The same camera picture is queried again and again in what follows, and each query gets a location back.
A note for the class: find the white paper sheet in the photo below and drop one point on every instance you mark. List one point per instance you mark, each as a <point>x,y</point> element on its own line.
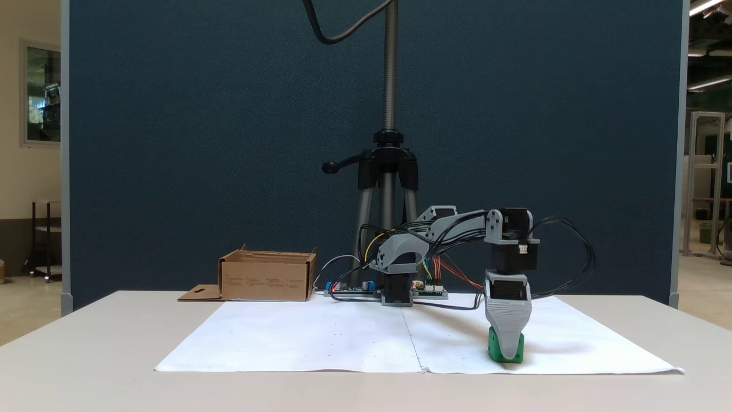
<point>583,343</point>
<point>297,337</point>

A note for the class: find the black shelf cart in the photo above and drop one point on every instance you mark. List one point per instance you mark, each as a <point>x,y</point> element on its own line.
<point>48,229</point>

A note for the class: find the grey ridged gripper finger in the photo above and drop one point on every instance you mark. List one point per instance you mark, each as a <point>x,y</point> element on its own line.
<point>508,326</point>

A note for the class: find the dark blue partition panel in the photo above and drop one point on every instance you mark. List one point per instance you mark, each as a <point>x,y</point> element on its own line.
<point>171,143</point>

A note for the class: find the blue power converter board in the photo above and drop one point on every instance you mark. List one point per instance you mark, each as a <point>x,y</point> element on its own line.
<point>349,290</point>

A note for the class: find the framed wall window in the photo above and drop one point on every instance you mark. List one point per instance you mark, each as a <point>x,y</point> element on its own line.
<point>43,94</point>

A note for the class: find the green dice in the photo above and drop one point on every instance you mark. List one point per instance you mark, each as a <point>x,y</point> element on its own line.
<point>490,346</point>

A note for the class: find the aluminium profile frame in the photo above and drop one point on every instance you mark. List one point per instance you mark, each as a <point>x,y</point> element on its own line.
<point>693,183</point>

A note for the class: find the black camera tripod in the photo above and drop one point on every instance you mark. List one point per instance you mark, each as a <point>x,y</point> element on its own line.
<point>390,86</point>

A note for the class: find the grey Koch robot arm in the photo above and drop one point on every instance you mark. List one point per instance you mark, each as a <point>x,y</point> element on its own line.
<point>412,252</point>

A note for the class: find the ceiling light strip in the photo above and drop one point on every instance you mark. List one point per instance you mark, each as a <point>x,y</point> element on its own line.
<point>706,7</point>
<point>709,83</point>

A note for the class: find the brown cardboard box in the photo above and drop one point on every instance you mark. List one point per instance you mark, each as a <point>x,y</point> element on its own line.
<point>266,283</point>

